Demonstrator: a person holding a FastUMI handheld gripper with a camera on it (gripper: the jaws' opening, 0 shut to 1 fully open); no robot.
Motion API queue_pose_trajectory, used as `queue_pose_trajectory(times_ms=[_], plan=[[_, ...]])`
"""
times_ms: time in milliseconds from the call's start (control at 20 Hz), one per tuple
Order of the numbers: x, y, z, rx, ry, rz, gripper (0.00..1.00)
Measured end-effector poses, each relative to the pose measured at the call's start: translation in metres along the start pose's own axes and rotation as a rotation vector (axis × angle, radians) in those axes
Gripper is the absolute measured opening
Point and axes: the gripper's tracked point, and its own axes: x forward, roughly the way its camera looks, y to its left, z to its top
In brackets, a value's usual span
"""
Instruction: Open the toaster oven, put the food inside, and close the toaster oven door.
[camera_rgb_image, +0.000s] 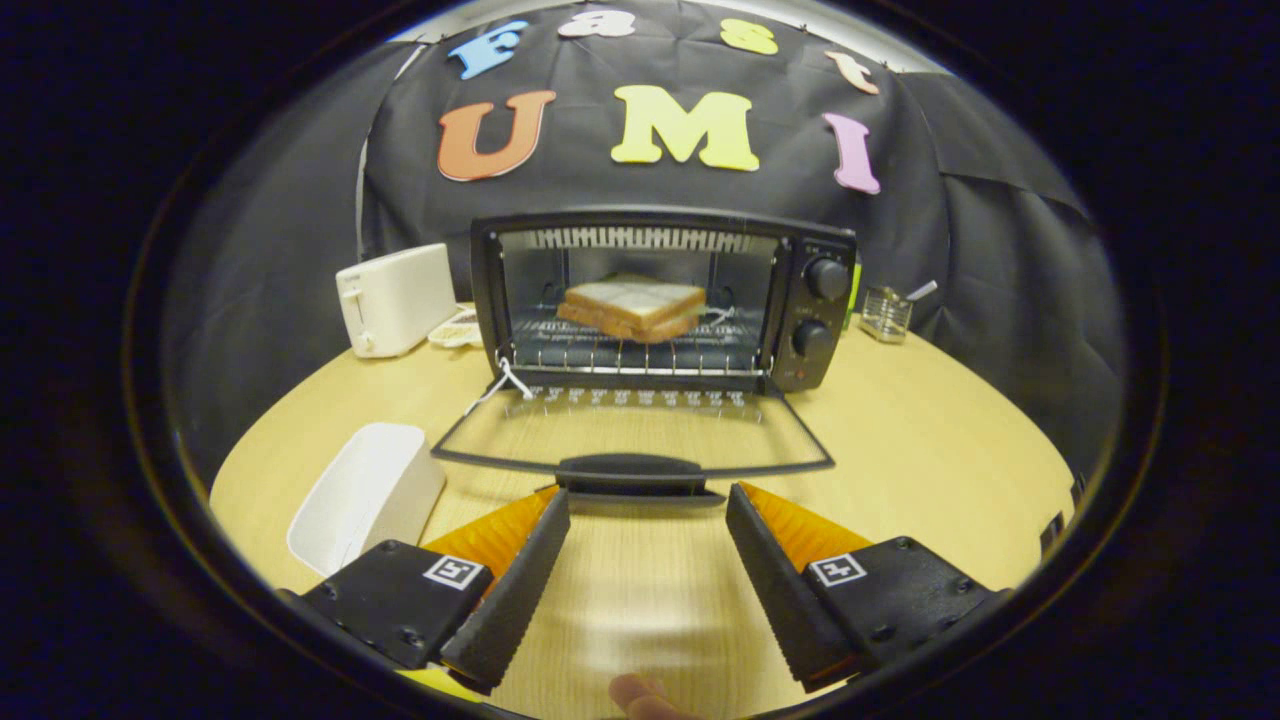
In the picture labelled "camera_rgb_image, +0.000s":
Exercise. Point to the black toaster oven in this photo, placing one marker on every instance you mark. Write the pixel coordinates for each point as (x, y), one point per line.
(815, 320)

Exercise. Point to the white pop-up toaster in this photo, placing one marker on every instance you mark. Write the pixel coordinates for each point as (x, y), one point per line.
(395, 300)

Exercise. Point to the toasted sandwich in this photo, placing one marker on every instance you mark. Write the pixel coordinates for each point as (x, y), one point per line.
(632, 303)

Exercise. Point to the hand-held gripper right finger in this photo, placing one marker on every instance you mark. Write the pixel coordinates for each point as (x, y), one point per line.
(780, 590)

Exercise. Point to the white rectangular tray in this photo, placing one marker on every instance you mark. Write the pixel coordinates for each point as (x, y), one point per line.
(365, 490)

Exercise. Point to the glass utensil holder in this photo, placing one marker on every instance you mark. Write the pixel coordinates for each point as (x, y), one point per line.
(885, 315)

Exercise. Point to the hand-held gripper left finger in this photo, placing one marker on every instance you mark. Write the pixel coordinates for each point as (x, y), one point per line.
(510, 600)

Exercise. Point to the small plate of snacks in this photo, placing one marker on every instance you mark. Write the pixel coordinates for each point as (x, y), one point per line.
(455, 330)

